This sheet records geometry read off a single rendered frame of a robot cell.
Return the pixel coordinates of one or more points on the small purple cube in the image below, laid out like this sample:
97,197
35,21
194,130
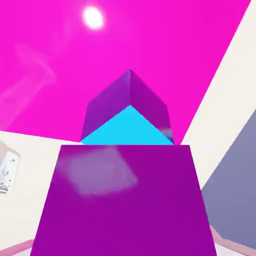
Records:
128,210

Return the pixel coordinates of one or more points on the large magenta box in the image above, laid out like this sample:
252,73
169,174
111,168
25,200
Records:
140,40

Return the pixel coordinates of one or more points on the small cyan cube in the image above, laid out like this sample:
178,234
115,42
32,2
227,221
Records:
128,128

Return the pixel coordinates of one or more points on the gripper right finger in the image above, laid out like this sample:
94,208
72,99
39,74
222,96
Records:
232,250

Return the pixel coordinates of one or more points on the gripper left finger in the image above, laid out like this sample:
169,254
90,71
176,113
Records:
14,251

